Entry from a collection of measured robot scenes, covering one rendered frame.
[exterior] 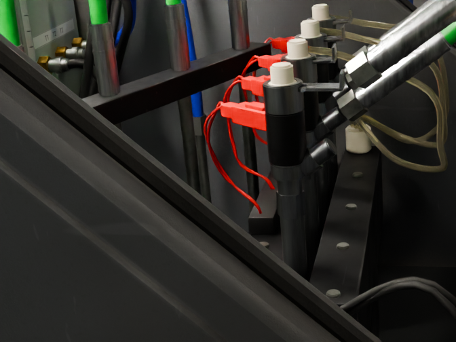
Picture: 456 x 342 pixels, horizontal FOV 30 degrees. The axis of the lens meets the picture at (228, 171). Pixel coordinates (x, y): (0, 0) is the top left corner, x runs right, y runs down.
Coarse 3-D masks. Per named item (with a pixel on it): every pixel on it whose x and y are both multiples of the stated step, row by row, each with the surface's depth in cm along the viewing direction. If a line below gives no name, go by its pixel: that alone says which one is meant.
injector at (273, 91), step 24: (264, 96) 59; (288, 96) 58; (288, 120) 59; (288, 144) 59; (288, 168) 60; (312, 168) 60; (288, 192) 61; (288, 216) 62; (288, 240) 62; (288, 264) 63
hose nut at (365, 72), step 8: (360, 56) 57; (352, 64) 57; (360, 64) 57; (368, 64) 56; (352, 72) 57; (360, 72) 57; (368, 72) 57; (376, 72) 56; (360, 80) 57; (368, 80) 57; (376, 80) 57
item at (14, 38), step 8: (0, 0) 61; (8, 0) 61; (0, 8) 61; (8, 8) 61; (0, 16) 61; (8, 16) 61; (0, 24) 62; (8, 24) 61; (16, 24) 62; (0, 32) 62; (8, 32) 62; (16, 32) 62; (16, 40) 62
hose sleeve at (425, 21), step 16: (448, 0) 54; (416, 16) 55; (432, 16) 54; (448, 16) 54; (400, 32) 56; (416, 32) 55; (432, 32) 55; (384, 48) 56; (400, 48) 56; (416, 48) 56; (384, 64) 56
